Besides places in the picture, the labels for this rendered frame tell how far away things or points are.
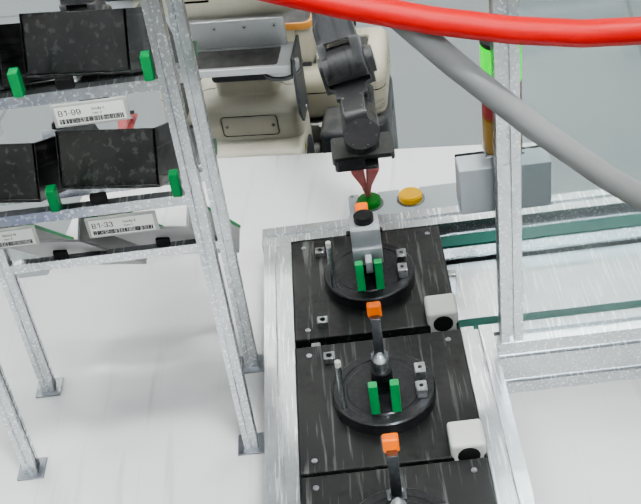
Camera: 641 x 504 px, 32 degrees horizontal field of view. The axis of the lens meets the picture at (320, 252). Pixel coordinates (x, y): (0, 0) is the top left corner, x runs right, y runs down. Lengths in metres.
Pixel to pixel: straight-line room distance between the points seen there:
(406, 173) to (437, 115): 1.84
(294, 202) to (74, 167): 0.76
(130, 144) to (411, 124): 2.60
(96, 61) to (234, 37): 0.96
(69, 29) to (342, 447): 0.63
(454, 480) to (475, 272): 0.48
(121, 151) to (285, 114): 1.00
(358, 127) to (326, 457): 0.52
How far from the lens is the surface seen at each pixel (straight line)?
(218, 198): 1.58
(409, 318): 1.66
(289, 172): 2.21
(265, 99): 2.40
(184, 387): 1.78
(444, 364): 1.59
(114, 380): 1.83
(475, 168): 1.48
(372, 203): 1.90
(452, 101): 4.07
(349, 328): 1.66
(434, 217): 1.88
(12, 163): 1.45
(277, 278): 1.80
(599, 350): 1.68
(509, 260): 1.54
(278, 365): 1.64
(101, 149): 1.43
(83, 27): 1.35
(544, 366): 1.68
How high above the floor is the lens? 2.07
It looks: 37 degrees down
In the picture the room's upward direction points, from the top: 9 degrees counter-clockwise
